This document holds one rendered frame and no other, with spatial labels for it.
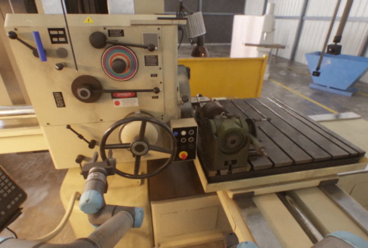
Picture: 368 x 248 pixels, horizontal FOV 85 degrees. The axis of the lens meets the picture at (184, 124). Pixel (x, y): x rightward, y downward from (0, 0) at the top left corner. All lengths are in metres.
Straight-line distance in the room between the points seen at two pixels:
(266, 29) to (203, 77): 3.71
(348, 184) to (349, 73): 4.71
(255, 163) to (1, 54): 1.98
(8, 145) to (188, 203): 1.38
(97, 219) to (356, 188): 2.44
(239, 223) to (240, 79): 2.99
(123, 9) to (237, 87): 2.85
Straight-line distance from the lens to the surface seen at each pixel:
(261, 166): 1.50
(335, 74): 7.05
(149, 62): 1.10
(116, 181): 1.89
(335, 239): 0.60
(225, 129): 1.25
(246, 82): 4.13
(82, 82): 1.14
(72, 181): 2.07
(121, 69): 1.01
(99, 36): 1.04
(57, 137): 1.35
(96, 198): 0.83
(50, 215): 2.75
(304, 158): 1.71
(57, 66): 1.10
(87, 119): 1.24
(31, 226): 2.75
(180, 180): 1.84
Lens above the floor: 1.89
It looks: 28 degrees down
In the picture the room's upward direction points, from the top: 1 degrees clockwise
